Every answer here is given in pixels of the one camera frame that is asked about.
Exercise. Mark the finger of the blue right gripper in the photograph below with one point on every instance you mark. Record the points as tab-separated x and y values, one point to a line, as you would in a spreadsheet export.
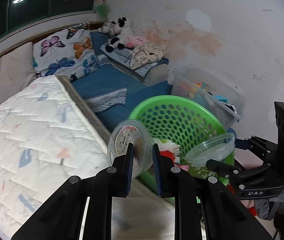
242	144

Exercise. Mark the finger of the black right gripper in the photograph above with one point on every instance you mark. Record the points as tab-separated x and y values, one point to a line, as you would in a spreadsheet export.
222	169

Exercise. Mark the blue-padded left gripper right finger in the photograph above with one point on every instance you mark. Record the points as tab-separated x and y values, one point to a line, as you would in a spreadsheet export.
204	208

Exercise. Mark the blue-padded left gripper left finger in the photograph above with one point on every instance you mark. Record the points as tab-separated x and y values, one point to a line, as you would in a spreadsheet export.
82	208

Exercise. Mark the clear round plastic container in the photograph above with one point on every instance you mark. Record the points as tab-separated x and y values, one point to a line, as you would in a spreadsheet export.
216	148

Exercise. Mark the white tissue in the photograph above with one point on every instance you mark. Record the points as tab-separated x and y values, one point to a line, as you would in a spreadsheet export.
167	145

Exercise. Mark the clear plastic jelly cup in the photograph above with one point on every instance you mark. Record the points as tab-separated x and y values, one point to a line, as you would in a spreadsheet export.
134	132

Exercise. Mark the pink snack bag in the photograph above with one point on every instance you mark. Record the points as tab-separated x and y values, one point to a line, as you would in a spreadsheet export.
184	167

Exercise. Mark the orange snack wrapper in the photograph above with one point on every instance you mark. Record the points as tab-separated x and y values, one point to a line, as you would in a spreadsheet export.
168	154

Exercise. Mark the grey gloved hand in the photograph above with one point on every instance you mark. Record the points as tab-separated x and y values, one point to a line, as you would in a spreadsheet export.
267	208

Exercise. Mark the red stool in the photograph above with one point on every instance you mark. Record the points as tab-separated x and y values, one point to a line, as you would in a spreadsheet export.
249	204

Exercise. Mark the clear plastic storage box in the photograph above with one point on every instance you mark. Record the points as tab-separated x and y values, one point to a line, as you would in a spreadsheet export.
226	103

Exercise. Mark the green plastic basket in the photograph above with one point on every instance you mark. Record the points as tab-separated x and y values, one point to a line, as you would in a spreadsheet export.
182	121

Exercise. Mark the white quilted bedspread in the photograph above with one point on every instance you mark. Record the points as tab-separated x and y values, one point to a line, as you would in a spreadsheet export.
44	140

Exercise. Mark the spotted beige cloth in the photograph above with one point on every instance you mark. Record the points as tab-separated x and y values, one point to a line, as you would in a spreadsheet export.
147	53

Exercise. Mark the blue bed sheet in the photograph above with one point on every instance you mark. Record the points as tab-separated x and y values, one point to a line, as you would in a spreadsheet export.
125	91

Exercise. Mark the grey pillow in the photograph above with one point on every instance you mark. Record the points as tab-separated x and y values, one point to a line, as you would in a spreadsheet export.
16	71

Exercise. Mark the pink plush toy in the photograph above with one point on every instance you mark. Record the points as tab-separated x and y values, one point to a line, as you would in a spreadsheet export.
134	41

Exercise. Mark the right butterfly pillow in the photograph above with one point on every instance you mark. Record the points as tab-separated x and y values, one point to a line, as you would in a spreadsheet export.
69	52

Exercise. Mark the black white cow plush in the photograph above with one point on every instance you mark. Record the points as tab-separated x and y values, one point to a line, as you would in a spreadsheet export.
119	33

